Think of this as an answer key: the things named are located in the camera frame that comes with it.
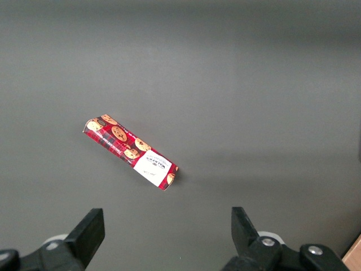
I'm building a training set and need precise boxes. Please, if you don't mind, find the wooden drawer cabinet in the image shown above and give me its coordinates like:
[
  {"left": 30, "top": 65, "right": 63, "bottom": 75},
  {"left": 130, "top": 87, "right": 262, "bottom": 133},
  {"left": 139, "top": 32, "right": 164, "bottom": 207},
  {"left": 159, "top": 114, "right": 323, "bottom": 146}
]
[{"left": 341, "top": 233, "right": 361, "bottom": 271}]

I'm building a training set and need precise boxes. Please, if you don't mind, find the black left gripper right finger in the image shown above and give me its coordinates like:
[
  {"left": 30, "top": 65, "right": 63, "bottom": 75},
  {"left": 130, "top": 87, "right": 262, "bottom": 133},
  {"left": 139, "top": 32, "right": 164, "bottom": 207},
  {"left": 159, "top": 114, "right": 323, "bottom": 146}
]
[{"left": 221, "top": 207, "right": 350, "bottom": 271}]

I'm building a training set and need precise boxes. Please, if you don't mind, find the red cookie box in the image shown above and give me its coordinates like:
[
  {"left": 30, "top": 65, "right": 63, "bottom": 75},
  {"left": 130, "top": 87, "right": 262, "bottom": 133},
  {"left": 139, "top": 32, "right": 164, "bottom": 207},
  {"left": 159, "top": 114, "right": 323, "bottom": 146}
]
[{"left": 82, "top": 113, "right": 180, "bottom": 192}]

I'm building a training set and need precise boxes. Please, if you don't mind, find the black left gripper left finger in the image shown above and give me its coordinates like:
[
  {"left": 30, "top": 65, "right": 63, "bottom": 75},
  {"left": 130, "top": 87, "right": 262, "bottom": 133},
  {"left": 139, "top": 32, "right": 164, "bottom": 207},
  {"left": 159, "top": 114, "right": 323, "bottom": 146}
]
[{"left": 0, "top": 208, "right": 106, "bottom": 271}]

